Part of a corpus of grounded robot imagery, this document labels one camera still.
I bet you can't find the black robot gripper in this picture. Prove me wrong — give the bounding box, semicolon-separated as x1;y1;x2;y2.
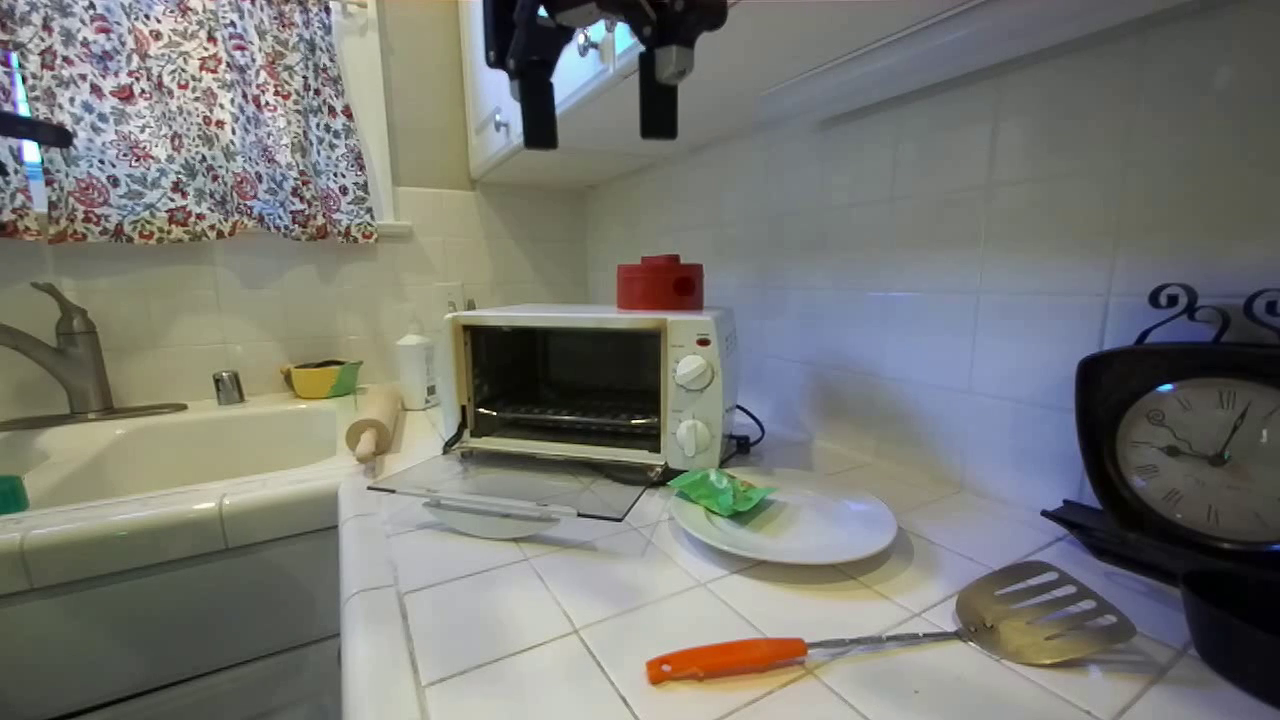
479;0;733;153

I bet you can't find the green cloth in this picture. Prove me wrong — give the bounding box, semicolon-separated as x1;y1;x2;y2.
667;463;776;523

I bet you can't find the metal spatula with orange handle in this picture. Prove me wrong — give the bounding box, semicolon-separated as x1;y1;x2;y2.
642;555;1139;693

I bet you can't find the red round container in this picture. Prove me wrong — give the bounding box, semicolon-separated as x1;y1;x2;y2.
613;252;709;318

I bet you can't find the white toaster oven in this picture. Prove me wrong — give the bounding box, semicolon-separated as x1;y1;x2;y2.
365;300;738;545

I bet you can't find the small white bottle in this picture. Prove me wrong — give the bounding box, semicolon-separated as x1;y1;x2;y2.
392;333;438;412

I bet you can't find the yellow and green bowl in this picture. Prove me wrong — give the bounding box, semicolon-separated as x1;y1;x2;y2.
278;356;366;404

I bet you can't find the wooden rolling pin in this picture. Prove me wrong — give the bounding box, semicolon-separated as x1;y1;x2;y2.
340;380;409;471

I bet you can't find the floral curtain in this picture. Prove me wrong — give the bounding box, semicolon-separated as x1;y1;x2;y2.
0;0;383;247

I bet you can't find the white round plate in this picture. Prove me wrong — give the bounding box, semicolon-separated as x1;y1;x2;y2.
664;482;903;571

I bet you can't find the white ceramic sink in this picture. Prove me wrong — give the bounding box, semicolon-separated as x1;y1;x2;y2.
0;397;351;720

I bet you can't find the black bar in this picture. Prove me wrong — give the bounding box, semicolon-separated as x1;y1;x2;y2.
0;109;76;153

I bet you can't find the silver sink faucet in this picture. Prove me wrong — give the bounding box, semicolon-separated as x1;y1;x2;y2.
0;277;193;433

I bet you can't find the black pan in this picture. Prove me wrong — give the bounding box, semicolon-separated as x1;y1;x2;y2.
1038;497;1280;714

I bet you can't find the white wall cabinet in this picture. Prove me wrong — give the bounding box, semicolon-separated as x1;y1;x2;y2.
456;0;1280;183

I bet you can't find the white window frame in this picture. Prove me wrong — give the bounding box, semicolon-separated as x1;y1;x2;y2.
327;0;416;243

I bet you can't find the black oven power cord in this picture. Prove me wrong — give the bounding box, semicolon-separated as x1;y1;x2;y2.
719;402;772;463

